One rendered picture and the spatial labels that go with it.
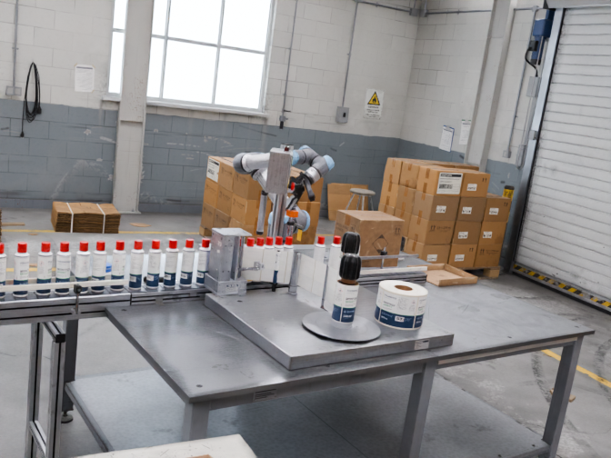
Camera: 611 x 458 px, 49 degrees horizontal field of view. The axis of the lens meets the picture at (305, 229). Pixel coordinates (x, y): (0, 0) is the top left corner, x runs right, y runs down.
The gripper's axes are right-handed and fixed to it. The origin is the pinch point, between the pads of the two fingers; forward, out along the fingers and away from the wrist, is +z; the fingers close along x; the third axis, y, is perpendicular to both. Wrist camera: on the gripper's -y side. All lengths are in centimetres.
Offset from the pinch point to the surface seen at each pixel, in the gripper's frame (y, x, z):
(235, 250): -26, 32, 42
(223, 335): -57, 39, 71
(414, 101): 294, -424, -412
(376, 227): -23, -40, -40
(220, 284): -31, 27, 56
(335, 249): -33.7, -10.4, -3.0
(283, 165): -9.1, 35.3, -0.7
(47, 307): -8, 55, 113
